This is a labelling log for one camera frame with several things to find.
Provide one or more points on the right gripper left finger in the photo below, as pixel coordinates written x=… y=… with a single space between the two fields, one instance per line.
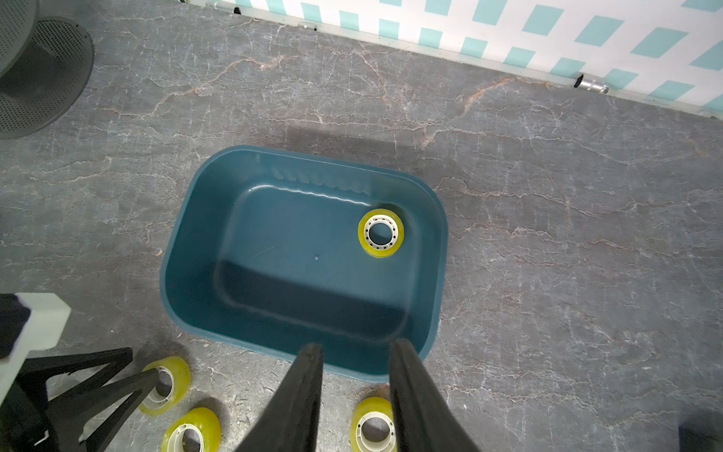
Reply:
x=290 y=419

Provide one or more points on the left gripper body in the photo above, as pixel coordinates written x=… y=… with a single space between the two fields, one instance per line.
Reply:
x=30 y=322

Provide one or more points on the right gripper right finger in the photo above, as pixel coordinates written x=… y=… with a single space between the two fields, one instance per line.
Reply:
x=423 y=421

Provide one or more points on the yellow tape roll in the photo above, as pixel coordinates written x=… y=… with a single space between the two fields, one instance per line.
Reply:
x=174 y=382
x=381 y=233
x=373 y=426
x=201 y=424

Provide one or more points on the teal plastic storage box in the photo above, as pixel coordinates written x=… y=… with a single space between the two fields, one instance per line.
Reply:
x=264 y=255

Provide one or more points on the silver bolt at wall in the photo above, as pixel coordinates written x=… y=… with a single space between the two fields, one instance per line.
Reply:
x=584 y=82

